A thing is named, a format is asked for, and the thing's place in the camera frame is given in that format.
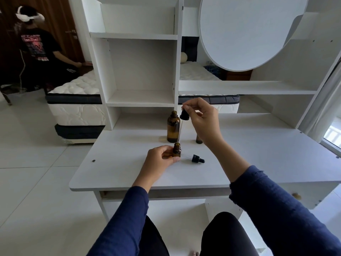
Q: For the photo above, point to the person's left hand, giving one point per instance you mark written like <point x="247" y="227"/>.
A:
<point x="155" y="163"/>

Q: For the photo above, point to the person's right hand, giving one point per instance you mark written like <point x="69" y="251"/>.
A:
<point x="207" y="122"/>

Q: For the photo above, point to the person's left thumb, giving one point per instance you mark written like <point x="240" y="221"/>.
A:
<point x="174" y="159"/>

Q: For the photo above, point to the person's right thumb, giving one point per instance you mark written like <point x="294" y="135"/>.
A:
<point x="193" y="118"/>

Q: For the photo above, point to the long glass dropper black cap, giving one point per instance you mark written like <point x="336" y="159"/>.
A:
<point x="184" y="115"/>

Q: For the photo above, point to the small amber glass bottle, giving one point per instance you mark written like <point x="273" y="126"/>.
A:
<point x="177" y="150"/>

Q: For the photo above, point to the person's left forearm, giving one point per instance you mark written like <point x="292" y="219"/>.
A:
<point x="125" y="221"/>

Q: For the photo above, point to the person's right forearm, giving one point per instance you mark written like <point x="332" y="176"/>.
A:
<point x="266" y="205"/>

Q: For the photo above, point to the short glass dropper black cap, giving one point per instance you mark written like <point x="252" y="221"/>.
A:
<point x="196" y="158"/>

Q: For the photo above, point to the large amber glass bottle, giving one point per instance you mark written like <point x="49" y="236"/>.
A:
<point x="173" y="129"/>

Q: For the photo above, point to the blue patterned cloth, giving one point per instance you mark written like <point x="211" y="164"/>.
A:
<point x="213" y="71"/>

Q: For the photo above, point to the cream round pillow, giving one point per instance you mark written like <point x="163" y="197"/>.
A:
<point x="183" y="57"/>

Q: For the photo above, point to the brown wooden bedside table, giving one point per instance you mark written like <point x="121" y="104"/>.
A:
<point x="239" y="75"/>

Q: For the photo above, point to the white desk with shelves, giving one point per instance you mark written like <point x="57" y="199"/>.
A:
<point x="266" y="146"/>

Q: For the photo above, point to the person's left leg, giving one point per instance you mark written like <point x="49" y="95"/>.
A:
<point x="153" y="239"/>

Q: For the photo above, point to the person's leg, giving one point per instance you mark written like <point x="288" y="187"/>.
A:
<point x="153" y="239"/>
<point x="229" y="237"/>

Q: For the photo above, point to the person's right leg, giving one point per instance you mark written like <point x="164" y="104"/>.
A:
<point x="229" y="237"/>

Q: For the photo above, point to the person's foot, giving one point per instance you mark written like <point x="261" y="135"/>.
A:
<point x="194" y="253"/>

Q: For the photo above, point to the round mirror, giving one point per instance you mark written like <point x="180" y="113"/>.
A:
<point x="245" y="31"/>

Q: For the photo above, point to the white bed base dark trim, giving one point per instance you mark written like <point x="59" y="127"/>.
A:
<point x="77" y="117"/>

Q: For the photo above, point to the white quilted mattress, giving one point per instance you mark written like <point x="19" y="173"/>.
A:
<point x="80" y="89"/>

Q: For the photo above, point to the round wooden drawer knob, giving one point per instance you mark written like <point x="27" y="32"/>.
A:
<point x="296" y="196"/>

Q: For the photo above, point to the brown wooden door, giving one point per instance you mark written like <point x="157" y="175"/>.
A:
<point x="64" y="13"/>

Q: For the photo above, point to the white headset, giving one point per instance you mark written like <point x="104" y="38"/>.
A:
<point x="26" y="17"/>

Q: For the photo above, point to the window frame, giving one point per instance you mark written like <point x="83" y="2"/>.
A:
<point x="331" y="141"/>

